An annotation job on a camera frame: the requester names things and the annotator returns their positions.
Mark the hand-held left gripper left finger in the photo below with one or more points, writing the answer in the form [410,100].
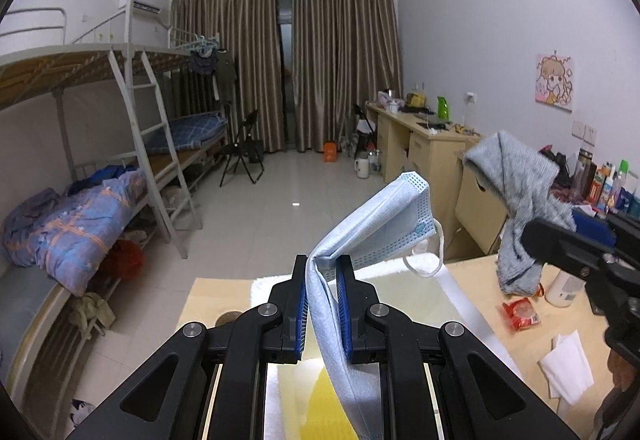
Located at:
[299,315]

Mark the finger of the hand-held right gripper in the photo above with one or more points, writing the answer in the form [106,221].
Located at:
[597,230]
[560,245]

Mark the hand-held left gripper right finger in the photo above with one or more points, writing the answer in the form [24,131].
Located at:
[345,315]

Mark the grey sock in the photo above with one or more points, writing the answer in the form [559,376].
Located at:
[515,170]

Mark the white tissue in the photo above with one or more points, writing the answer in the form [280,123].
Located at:
[567,365]

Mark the yellow foam fruit net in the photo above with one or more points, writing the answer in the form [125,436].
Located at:
[325,407]

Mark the blue face mask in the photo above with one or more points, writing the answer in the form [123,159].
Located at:
[380,220]

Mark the white foam box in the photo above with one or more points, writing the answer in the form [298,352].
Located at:
[472,312]

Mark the person's right hand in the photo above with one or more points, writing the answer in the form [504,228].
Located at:
[625,372]

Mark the row of toiletry bottles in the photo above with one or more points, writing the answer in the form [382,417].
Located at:
[617,190]

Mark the white lotion pump bottle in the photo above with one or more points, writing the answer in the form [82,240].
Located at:
[562,290]

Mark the dark tumbler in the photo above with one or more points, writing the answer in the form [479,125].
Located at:
[591,185]

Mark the steel thermos flask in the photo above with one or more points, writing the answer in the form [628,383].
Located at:
[583,165]

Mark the black bag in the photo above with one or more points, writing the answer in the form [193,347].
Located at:
[560,167]

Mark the white kettle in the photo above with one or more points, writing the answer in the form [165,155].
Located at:
[362,167]

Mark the wooden desk with drawers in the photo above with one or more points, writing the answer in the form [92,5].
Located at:
[430,155]

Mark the orange plastic bucket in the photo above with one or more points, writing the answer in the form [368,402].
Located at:
[331,152]

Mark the black folding chair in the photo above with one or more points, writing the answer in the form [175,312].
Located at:
[245,145]

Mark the green translucent container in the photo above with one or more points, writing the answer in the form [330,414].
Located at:
[443,107]

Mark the red bag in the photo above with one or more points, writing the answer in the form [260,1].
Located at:
[125,260]

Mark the metal bunk bed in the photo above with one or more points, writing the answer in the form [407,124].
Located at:
[50,70]
[190,156]

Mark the black folding stand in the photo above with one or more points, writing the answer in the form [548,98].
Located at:
[364,120]

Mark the yellow box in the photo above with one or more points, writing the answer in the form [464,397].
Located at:
[415,101]

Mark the beige cloth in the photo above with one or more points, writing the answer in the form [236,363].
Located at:
[92,312]

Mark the white metal ladder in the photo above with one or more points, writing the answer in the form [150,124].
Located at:
[160,160]

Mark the white mug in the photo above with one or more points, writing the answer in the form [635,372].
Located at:
[393,108]

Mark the dark blue checked bedding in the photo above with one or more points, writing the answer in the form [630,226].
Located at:
[190,130]

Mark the blue patterned quilt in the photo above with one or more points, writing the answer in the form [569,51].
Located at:
[75,230]

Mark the brown curtain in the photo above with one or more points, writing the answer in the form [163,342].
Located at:
[225,65]
[345,60]

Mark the dark hanging clothes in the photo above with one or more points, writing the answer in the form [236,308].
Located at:
[215,70]

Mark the wall switch plate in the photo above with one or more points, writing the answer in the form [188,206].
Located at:
[585,131]

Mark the cartoon wall poster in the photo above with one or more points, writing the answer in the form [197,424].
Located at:
[554,82]

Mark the wall power socket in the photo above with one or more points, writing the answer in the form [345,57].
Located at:
[470,96]

